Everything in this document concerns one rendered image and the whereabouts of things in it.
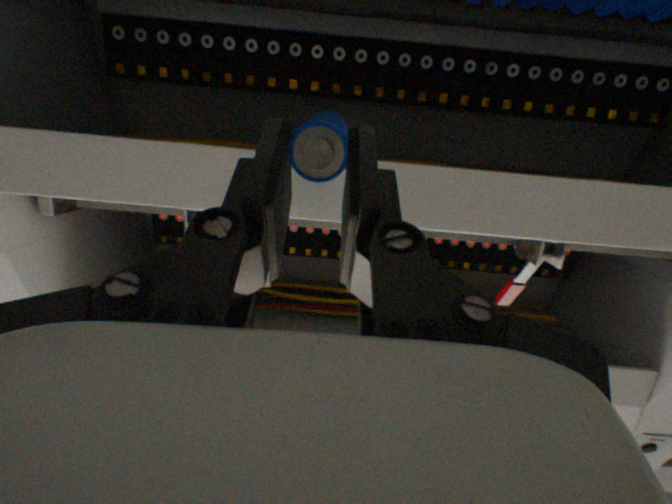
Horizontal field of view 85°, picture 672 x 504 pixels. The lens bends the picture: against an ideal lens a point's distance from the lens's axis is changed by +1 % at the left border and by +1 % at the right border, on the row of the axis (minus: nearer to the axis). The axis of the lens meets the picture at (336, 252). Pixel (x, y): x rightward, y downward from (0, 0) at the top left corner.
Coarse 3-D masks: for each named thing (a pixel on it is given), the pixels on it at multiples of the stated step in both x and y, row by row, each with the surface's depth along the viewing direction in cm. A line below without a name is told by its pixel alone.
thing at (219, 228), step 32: (192, 224) 8; (224, 224) 8; (192, 256) 7; (224, 256) 7; (160, 288) 7; (192, 288) 7; (224, 288) 7; (160, 320) 6; (192, 320) 6; (224, 320) 7
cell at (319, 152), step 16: (320, 112) 16; (304, 128) 11; (320, 128) 11; (336, 128) 11; (304, 144) 11; (320, 144) 11; (336, 144) 11; (304, 160) 11; (320, 160) 11; (336, 160) 11; (304, 176) 11; (320, 176) 11; (336, 176) 11
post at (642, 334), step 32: (640, 160) 42; (608, 256) 46; (576, 288) 51; (608, 288) 46; (640, 288) 41; (576, 320) 51; (608, 320) 45; (640, 320) 41; (608, 352) 45; (640, 352) 40
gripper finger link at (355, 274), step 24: (360, 144) 10; (360, 168) 9; (360, 192) 9; (384, 192) 10; (360, 216) 8; (384, 216) 9; (360, 240) 9; (360, 264) 9; (432, 264) 8; (360, 288) 9; (456, 288) 8; (456, 312) 7; (480, 312) 7; (456, 336) 7; (480, 336) 7
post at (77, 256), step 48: (0, 0) 27; (0, 48) 28; (48, 48) 32; (0, 96) 28; (48, 96) 33; (96, 96) 39; (48, 240) 34; (96, 240) 41; (144, 240) 51; (0, 288) 32; (48, 288) 34
